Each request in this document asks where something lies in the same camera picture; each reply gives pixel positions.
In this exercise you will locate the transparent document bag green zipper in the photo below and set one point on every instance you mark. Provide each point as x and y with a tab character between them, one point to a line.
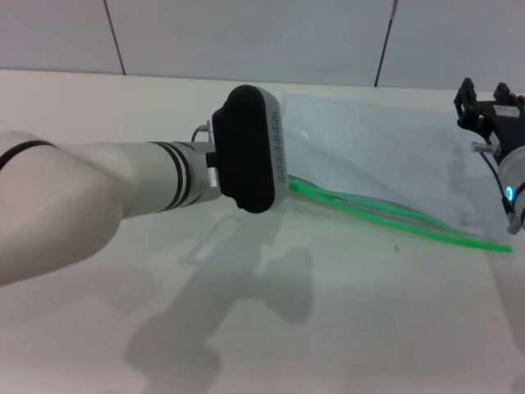
369	152

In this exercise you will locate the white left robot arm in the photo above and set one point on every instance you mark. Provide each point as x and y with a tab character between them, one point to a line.
82	193

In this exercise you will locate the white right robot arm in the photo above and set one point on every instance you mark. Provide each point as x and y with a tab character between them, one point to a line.
514	172

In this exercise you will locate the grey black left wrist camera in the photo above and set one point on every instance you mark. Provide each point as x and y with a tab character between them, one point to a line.
246	147

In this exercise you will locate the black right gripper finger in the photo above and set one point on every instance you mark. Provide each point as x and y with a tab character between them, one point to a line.
502	93
467	107

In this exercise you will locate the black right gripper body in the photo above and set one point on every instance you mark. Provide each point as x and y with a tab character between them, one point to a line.
508	123

